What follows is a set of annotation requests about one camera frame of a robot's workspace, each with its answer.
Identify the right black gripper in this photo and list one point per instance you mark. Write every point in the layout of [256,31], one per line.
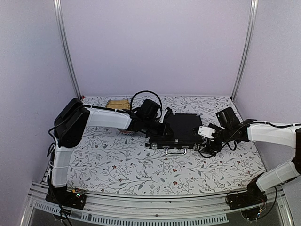
[209,145]

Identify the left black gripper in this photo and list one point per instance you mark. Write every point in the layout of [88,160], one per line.
[164,132]

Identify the black poker set case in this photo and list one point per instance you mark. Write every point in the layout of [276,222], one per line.
[179,134]

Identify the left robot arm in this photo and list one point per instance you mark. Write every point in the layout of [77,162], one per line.
[70,124]

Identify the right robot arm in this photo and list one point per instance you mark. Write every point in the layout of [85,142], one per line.
[262,134]

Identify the red patterned bowl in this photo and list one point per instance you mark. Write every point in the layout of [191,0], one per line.
[126,132]

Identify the woven bamboo tray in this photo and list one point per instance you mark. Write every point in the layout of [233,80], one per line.
[118,104]

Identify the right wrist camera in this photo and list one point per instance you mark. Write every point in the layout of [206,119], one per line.
[206,132]

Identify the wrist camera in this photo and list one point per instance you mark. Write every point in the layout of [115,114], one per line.
[206,132]
[165,114]

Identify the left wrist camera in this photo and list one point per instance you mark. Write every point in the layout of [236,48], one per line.
[165,114]

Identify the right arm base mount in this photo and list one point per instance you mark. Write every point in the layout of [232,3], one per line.
[236,200]

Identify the front aluminium rail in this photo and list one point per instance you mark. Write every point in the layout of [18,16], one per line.
[119,210]

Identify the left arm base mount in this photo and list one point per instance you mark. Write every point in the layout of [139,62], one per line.
[65,198]

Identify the right aluminium frame post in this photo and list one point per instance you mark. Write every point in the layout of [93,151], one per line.
[247,44]

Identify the aluminium frame post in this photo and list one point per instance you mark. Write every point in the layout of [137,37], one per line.
[66,50]
[247,44]

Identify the left aluminium frame post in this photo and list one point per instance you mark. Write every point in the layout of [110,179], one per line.
[66,50]

